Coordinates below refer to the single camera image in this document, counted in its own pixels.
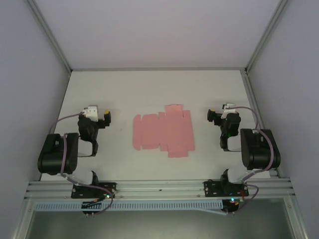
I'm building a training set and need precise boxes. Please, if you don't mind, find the aluminium frame post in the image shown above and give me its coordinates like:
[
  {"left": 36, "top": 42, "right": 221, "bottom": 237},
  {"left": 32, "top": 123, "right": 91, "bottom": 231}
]
[
  {"left": 26, "top": 0, "right": 73, "bottom": 73},
  {"left": 244, "top": 0, "right": 292, "bottom": 73}
]

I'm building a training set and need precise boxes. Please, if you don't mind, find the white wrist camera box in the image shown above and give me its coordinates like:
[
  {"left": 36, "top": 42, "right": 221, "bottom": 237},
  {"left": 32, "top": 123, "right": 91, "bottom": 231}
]
[
  {"left": 82, "top": 105, "right": 99, "bottom": 122},
  {"left": 222, "top": 102, "right": 237, "bottom": 120}
]

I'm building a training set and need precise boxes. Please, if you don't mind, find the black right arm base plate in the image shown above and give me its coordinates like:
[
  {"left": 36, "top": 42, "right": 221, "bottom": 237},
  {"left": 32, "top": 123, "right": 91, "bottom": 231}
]
[{"left": 203, "top": 179, "right": 250, "bottom": 200}]

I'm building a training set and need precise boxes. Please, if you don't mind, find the white slotted cable duct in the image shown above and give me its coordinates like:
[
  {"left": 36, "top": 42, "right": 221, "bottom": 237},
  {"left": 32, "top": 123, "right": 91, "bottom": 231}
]
[{"left": 33, "top": 200, "right": 224, "bottom": 213}]

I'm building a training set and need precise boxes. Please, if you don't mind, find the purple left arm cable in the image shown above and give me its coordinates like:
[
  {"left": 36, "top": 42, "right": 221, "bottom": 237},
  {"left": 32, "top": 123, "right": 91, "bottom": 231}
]
[{"left": 49, "top": 112, "right": 115, "bottom": 216}]

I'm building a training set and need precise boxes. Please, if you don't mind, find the aluminium mounting rail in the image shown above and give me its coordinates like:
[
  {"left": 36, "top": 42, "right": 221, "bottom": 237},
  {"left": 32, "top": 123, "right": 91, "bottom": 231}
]
[{"left": 24, "top": 176, "right": 295, "bottom": 200}]

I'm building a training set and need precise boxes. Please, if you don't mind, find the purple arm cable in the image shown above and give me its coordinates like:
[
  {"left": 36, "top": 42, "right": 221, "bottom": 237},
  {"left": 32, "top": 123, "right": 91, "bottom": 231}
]
[
  {"left": 49, "top": 112, "right": 115, "bottom": 216},
  {"left": 233, "top": 106, "right": 275, "bottom": 215}
]

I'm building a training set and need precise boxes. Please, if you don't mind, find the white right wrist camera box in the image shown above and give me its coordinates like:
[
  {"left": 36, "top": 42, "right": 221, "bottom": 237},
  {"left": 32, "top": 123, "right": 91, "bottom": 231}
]
[{"left": 222, "top": 102, "right": 237, "bottom": 120}]

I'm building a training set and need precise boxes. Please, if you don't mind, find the black connector module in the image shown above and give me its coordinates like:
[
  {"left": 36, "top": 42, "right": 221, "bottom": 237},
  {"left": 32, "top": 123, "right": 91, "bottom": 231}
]
[{"left": 222, "top": 198, "right": 240, "bottom": 215}]

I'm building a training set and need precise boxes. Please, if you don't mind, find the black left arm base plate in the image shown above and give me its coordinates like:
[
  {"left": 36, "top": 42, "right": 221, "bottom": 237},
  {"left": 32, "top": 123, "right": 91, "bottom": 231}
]
[{"left": 71, "top": 182, "right": 118, "bottom": 199}]

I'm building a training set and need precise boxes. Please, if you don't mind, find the pink cardboard box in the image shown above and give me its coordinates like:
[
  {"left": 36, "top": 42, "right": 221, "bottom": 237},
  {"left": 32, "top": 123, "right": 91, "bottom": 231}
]
[{"left": 132, "top": 104, "right": 196, "bottom": 159}]

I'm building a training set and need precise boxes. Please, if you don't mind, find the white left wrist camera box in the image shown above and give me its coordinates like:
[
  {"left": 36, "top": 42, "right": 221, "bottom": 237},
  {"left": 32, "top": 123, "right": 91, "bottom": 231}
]
[{"left": 82, "top": 105, "right": 99, "bottom": 122}]

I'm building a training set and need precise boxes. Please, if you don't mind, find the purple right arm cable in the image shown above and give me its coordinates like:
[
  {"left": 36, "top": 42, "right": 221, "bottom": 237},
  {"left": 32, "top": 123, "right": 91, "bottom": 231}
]
[{"left": 233, "top": 106, "right": 275, "bottom": 215}]

